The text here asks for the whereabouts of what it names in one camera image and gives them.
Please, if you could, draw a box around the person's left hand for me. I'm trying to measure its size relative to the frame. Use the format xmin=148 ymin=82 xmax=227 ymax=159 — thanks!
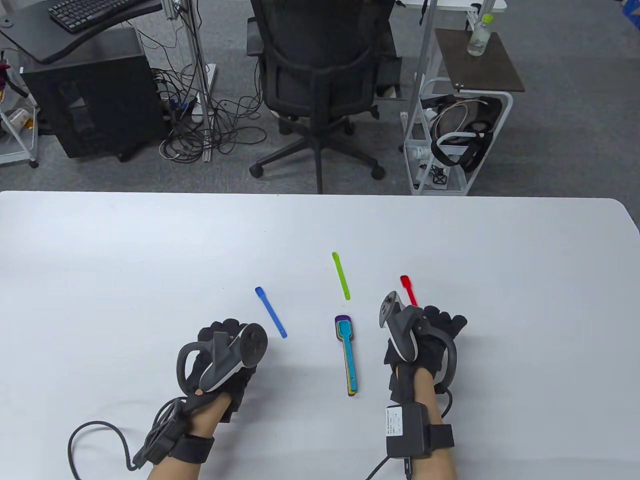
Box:
xmin=187 ymin=318 xmax=258 ymax=425

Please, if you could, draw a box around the thin black cable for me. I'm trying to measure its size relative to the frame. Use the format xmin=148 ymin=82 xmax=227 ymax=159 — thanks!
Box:
xmin=364 ymin=454 xmax=414 ymax=480

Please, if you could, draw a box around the black mesh office chair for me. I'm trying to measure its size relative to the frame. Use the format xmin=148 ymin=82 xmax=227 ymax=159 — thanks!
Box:
xmin=245 ymin=0 xmax=403 ymax=195

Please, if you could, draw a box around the small white trolley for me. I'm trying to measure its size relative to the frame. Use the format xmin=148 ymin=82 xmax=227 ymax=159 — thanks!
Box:
xmin=0 ymin=47 xmax=41 ymax=169

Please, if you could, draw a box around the black braided cable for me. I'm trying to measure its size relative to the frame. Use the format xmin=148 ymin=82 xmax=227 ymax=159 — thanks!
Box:
xmin=67 ymin=421 xmax=143 ymax=480

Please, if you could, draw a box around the brown side table top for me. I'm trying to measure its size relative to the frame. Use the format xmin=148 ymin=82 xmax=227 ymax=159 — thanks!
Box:
xmin=434 ymin=28 xmax=526 ymax=94

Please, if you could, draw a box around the person's left forearm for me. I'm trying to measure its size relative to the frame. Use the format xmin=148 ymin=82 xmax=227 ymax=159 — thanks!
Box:
xmin=146 ymin=391 xmax=234 ymax=480

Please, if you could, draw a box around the aluminium frame post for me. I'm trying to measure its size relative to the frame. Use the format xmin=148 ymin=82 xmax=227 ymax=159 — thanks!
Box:
xmin=172 ymin=0 xmax=213 ymax=162
xmin=409 ymin=0 xmax=440 ymax=123

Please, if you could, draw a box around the black wrist box with label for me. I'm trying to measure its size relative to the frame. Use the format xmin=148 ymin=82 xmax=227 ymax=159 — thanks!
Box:
xmin=384 ymin=402 xmax=455 ymax=460

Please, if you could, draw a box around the black curved desk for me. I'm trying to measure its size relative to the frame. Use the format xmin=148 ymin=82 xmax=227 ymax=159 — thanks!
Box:
xmin=0 ymin=0 xmax=163 ymax=65

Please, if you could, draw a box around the black headset with white strap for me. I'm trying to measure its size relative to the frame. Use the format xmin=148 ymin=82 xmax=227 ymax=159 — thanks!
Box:
xmin=420 ymin=95 xmax=503 ymax=173

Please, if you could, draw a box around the cyan measuring spoon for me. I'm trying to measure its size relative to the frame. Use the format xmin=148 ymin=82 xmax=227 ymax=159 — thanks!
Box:
xmin=337 ymin=321 xmax=359 ymax=392

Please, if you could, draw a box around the black wrist camera with strap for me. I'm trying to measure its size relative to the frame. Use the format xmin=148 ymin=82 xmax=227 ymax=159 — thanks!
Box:
xmin=132 ymin=397 xmax=216 ymax=471

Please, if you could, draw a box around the purple measuring spoon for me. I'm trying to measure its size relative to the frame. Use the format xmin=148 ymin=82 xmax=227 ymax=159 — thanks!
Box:
xmin=334 ymin=314 xmax=358 ymax=398

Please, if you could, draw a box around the clear bottle with green cap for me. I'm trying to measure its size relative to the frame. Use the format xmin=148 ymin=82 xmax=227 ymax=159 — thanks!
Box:
xmin=467 ymin=13 xmax=495 ymax=57

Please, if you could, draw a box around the black keyboard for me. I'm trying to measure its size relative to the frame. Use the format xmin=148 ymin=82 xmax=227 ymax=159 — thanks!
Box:
xmin=48 ymin=0 xmax=151 ymax=34

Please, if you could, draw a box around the tangle of black cables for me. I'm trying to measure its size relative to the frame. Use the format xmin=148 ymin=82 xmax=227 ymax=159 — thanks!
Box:
xmin=135 ymin=20 xmax=268 ymax=163

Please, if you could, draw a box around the blue measuring spoon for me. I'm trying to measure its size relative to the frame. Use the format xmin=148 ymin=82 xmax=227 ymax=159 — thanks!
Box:
xmin=254 ymin=286 xmax=288 ymax=339

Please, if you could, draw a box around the white wire cart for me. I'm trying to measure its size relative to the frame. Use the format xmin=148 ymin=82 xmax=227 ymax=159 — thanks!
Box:
xmin=400 ymin=75 xmax=514 ymax=197

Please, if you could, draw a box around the person's right hand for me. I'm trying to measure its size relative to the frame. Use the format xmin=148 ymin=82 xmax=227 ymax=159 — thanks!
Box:
xmin=383 ymin=305 xmax=469 ymax=404

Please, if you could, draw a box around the person's right forearm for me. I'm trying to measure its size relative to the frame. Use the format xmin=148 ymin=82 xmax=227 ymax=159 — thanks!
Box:
xmin=396 ymin=367 xmax=459 ymax=480

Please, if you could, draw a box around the lime green measuring spoon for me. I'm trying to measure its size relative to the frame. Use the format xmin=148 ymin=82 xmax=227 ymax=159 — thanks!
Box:
xmin=332 ymin=252 xmax=351 ymax=301

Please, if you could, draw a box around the white desk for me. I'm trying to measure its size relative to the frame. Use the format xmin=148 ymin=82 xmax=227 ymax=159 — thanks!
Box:
xmin=390 ymin=0 xmax=508 ymax=12

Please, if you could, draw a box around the black computer tower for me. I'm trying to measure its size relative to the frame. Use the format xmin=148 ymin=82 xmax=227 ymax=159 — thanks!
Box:
xmin=21 ymin=26 xmax=168 ymax=160

